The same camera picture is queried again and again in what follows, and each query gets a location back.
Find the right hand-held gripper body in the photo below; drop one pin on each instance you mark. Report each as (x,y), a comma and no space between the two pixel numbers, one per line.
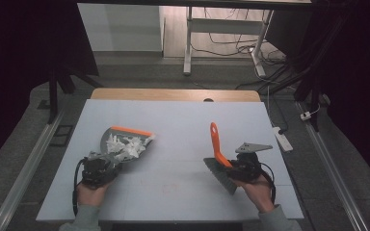
(249,166)

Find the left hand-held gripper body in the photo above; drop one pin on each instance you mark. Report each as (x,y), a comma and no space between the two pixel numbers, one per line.
(98,170)

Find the pile of white paper scraps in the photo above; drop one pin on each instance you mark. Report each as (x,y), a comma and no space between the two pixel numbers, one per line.
(125,146)

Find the grey dustpan with orange edge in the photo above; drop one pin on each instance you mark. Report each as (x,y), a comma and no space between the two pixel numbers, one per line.
(109,136)

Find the person's left hand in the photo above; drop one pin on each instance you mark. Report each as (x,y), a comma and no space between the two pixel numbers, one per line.
(91,194)

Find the person's right hand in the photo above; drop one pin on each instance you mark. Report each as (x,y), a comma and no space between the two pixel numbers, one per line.
(257,194)

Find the white power strip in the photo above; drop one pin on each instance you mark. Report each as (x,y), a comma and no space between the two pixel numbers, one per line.
(282,138)

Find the white board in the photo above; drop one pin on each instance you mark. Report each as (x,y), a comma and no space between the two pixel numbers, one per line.
(179,192)

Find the small white plug adapter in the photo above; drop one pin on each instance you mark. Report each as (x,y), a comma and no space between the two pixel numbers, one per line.
(305,115)

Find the black tripod stand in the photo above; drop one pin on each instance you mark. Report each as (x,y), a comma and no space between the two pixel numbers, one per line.
(311,73)
(62,80)

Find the wooden table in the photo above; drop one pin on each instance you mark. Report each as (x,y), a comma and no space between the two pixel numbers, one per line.
(173,95)

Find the black curtain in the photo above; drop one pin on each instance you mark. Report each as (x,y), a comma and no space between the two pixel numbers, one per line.
(359,80)
(22,64)

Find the aluminium rail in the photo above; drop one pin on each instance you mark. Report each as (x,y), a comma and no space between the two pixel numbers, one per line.
(330,170)
(25,170)

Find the white desk frame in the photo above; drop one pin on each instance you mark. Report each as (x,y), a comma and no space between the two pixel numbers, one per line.
(224,25)

